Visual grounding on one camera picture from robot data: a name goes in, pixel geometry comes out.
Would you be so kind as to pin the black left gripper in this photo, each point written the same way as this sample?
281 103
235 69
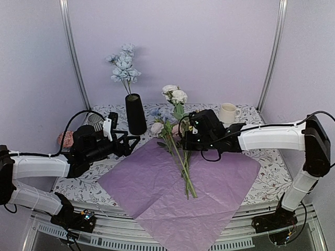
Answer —
126 150

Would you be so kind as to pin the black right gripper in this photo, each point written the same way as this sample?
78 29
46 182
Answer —
187 142

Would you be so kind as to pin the white rose flower stem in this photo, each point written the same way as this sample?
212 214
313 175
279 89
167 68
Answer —
177 98

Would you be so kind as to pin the purple pink wrapping paper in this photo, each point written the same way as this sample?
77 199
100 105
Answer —
148 186

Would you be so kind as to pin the light blue flower stem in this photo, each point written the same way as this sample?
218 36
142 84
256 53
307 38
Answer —
124 71

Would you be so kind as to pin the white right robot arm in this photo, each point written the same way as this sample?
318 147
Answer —
306 135

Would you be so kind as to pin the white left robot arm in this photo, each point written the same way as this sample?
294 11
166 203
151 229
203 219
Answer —
85 151

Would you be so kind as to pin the black tapered vase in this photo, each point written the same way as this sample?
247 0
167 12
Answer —
135 115

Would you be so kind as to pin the cream ceramic mug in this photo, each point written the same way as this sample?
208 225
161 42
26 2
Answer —
228 113

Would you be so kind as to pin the pink rose flower stem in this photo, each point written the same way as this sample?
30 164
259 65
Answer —
172 143

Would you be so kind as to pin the striped grey teacup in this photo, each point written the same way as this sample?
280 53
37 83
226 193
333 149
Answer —
96 122

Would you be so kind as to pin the blue poppy flower stem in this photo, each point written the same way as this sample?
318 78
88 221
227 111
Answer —
158 115

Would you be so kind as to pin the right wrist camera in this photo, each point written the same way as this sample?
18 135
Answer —
192 117

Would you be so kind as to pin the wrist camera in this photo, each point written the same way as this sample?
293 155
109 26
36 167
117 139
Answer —
192 117
109 124

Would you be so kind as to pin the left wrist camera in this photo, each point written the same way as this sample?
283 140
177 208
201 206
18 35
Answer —
109 124

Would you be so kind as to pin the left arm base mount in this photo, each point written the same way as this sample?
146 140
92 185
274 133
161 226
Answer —
69 219

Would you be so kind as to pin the aluminium front rail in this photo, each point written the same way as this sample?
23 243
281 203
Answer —
114 230

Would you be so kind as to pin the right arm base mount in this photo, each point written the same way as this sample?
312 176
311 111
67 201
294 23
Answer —
279 219

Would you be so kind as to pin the left aluminium frame post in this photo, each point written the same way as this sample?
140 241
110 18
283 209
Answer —
64 9

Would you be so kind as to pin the aluminium frame post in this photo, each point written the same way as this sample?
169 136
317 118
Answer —
64 9
280 23

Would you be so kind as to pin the right aluminium frame post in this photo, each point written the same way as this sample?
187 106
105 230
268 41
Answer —
280 23

